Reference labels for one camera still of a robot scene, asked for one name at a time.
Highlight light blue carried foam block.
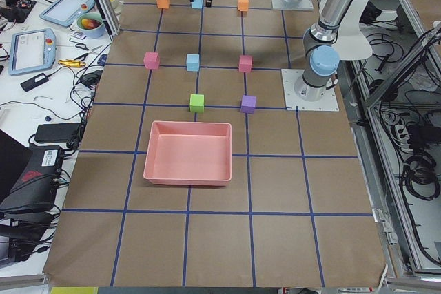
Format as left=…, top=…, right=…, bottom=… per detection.
left=191, top=0, right=203, bottom=9

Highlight orange foam block left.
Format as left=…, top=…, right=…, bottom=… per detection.
left=156, top=0, right=170, bottom=9

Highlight orange foam block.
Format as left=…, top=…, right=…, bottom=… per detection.
left=237, top=0, right=249, bottom=12
left=156, top=0, right=170, bottom=9

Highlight orange foam block right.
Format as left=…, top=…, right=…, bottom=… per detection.
left=237, top=0, right=249, bottom=12

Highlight brown paper table cover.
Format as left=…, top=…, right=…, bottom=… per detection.
left=44, top=0, right=386, bottom=288

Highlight light blue centre foam block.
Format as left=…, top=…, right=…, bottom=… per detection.
left=186, top=54, right=200, bottom=72

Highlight white mug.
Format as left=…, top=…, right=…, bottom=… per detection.
left=110, top=0, right=123, bottom=14

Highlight pink foam block far side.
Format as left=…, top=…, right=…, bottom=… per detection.
left=143, top=52, right=160, bottom=70

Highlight pink foam block near base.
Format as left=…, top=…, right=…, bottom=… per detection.
left=238, top=54, right=253, bottom=73

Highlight green foam block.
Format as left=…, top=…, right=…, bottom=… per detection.
left=189, top=94, right=205, bottom=113

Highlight blue bowl with fruit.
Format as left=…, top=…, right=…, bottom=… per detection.
left=72, top=12, right=105, bottom=39

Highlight purple foam block near base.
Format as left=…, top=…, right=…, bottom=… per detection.
left=240, top=95, right=257, bottom=114

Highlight teach pendant far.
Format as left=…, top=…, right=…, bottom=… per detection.
left=39, top=0, right=95, bottom=27

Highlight teach pendant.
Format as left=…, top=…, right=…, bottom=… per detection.
left=39, top=0, right=95, bottom=27
left=8, top=28, right=56, bottom=76

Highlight black scissors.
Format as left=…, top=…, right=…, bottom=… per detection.
left=74, top=43, right=101, bottom=61

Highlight white chair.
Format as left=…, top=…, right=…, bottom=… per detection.
left=332, top=0, right=373, bottom=61

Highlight pink plastic tray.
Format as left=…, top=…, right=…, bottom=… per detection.
left=143, top=120, right=232, bottom=186

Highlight teach pendant near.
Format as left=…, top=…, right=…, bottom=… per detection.
left=8, top=28, right=56, bottom=76

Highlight black power brick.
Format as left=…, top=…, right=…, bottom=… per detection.
left=34, top=123, right=79, bottom=143

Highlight black laptop computer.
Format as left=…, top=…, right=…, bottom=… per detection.
left=1, top=132, right=64, bottom=224

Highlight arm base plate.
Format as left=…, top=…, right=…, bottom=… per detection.
left=281, top=69, right=339, bottom=112
left=271, top=0, right=314, bottom=12

